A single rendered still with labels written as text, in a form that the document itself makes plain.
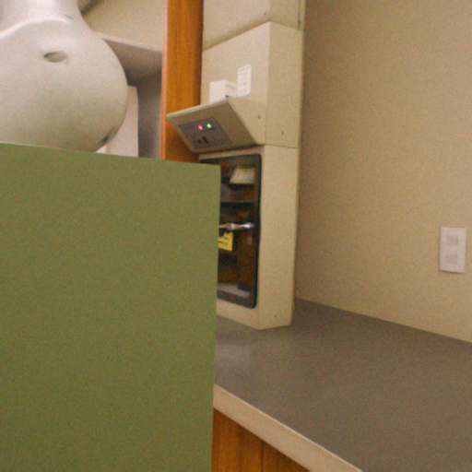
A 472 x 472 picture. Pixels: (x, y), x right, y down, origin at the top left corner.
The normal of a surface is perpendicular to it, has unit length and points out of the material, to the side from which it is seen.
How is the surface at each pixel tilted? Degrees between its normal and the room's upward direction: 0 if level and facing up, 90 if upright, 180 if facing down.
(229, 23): 90
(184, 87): 90
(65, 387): 90
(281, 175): 90
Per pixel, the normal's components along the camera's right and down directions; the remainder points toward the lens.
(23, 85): 0.08, 0.11
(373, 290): -0.81, 0.00
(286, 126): 0.59, 0.07
